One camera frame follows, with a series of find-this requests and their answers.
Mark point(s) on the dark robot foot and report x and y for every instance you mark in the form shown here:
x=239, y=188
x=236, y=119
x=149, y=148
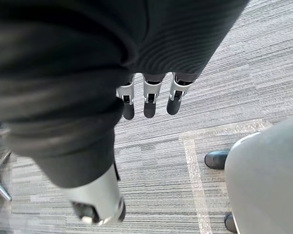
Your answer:
x=216, y=159
x=230, y=223

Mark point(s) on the silver metal chair leg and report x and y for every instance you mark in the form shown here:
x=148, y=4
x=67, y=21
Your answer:
x=0, y=179

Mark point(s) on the clear floor tape strip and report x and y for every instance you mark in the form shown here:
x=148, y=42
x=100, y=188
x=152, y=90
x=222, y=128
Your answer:
x=197, y=175

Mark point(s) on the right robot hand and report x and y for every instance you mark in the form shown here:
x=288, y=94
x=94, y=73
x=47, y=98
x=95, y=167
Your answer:
x=63, y=73

